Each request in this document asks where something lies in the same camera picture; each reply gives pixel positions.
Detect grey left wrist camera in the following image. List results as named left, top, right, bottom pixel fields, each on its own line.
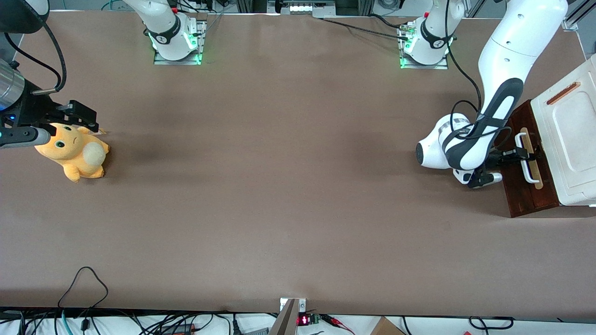
left=467, top=171, right=504, bottom=189

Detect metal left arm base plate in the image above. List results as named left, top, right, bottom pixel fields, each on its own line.
left=399, top=22, right=449, bottom=70

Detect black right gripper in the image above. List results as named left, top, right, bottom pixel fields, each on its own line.
left=7, top=79, right=101, bottom=134

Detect thin black looped cable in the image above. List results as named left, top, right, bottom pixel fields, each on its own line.
left=57, top=266, right=109, bottom=322

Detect black cable loop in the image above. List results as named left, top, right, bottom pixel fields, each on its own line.
left=468, top=315, right=515, bottom=331

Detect black cable on table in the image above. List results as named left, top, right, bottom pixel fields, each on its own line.
left=321, top=14, right=411, bottom=41

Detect small copper coloured bar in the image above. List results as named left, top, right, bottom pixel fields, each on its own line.
left=547, top=82, right=582, bottom=106

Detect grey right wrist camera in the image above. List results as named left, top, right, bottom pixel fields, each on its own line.
left=0, top=126, right=51, bottom=149

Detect orange plush toy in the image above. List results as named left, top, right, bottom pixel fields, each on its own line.
left=34, top=122, right=110, bottom=183

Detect brown cardboard box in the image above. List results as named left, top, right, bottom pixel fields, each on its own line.
left=370, top=316, right=406, bottom=335

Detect light wooden drawer handle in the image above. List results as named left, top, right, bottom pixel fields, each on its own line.
left=520, top=127, right=544, bottom=190

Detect white drawer handle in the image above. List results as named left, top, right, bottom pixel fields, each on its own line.
left=515, top=132, right=541, bottom=185

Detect white and dark wood drawer cabinet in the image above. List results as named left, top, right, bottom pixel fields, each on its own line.
left=497, top=54, right=596, bottom=218

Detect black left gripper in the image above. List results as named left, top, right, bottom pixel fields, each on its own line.
left=484, top=146, right=537, bottom=174

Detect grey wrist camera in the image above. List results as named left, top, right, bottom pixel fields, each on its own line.
left=467, top=171, right=504, bottom=189
left=0, top=126, right=51, bottom=149

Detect white power strip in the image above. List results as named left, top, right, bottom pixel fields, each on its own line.
left=268, top=0, right=337, bottom=18

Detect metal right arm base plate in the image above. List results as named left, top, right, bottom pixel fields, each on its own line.
left=153, top=20, right=207, bottom=66

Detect red clip leads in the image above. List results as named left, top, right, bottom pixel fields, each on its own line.
left=321, top=315, right=355, bottom=335

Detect aluminium frame profile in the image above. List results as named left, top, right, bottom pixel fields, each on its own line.
left=561, top=0, right=596, bottom=32

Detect black power adapter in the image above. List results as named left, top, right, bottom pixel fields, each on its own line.
left=160, top=323, right=197, bottom=335

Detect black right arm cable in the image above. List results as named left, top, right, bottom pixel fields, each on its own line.
left=4, top=18, right=68, bottom=96

